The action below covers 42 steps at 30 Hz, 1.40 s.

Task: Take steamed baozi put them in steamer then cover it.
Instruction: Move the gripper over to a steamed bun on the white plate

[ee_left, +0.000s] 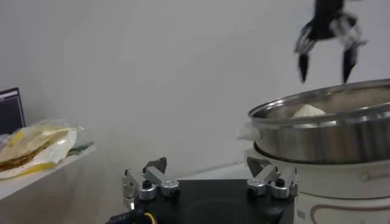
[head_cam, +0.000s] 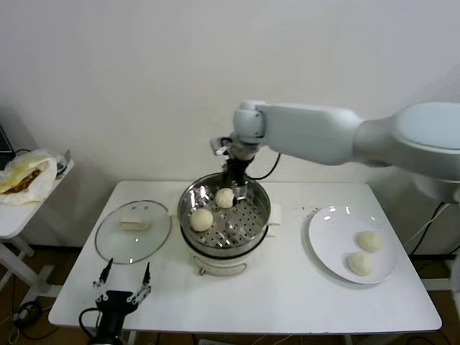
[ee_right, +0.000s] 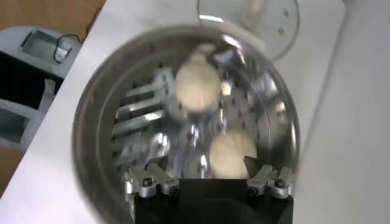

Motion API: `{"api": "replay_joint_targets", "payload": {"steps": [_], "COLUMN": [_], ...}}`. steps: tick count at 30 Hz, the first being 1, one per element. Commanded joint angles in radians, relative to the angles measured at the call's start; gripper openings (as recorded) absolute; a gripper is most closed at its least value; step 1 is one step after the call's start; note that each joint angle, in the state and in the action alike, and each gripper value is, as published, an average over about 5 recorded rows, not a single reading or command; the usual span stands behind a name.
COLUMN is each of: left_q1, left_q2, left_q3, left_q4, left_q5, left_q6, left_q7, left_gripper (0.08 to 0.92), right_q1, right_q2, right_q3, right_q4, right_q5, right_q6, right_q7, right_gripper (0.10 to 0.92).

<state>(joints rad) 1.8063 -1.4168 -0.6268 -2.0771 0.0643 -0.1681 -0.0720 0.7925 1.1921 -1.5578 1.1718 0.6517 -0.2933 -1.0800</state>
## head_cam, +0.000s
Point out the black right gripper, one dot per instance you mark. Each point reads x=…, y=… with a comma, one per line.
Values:
x=239, y=172

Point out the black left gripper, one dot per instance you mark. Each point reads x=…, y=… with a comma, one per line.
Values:
x=116, y=305

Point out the white steamed baozi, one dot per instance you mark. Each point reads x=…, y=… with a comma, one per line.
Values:
x=201, y=220
x=223, y=198
x=359, y=264
x=369, y=241

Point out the round glass lid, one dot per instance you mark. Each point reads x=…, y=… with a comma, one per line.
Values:
x=108, y=237

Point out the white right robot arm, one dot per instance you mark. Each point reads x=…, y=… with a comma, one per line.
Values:
x=305, y=133

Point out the stainless steel steamer pot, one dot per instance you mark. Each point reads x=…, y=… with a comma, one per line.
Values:
x=258, y=205

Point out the white table leg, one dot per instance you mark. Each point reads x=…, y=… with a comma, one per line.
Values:
x=131, y=338
x=349, y=339

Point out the white round plate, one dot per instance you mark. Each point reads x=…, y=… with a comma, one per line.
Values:
x=334, y=237

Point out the white side table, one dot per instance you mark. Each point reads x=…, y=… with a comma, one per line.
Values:
x=21, y=219

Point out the small green packet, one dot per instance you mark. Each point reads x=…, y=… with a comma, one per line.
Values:
x=62, y=167

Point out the plastic bag with food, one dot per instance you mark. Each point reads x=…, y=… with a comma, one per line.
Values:
x=28, y=179

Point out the black horizontal bar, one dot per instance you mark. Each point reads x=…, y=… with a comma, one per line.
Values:
x=431, y=255

